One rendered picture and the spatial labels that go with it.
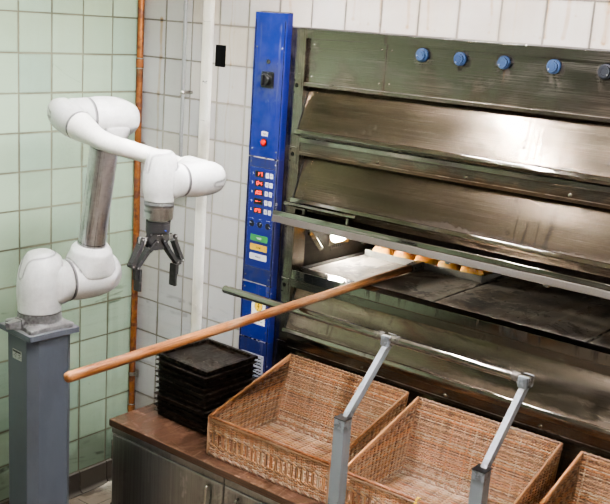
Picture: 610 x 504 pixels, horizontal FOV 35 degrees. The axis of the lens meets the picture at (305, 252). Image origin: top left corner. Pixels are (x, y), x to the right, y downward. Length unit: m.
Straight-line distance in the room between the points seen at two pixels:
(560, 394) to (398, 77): 1.21
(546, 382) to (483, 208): 0.61
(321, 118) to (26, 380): 1.42
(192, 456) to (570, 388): 1.35
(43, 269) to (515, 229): 1.62
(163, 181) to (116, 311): 1.60
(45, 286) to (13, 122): 0.73
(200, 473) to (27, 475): 0.63
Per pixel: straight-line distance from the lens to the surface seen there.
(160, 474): 3.75
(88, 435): 4.53
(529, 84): 3.20
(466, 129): 3.30
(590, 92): 3.12
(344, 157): 3.57
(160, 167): 2.89
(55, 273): 3.52
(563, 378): 3.28
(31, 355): 3.56
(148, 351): 2.78
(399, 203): 3.45
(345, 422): 3.00
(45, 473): 3.75
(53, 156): 4.04
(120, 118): 3.41
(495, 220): 3.26
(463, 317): 3.38
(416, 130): 3.39
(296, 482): 3.35
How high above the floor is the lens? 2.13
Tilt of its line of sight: 14 degrees down
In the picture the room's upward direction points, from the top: 4 degrees clockwise
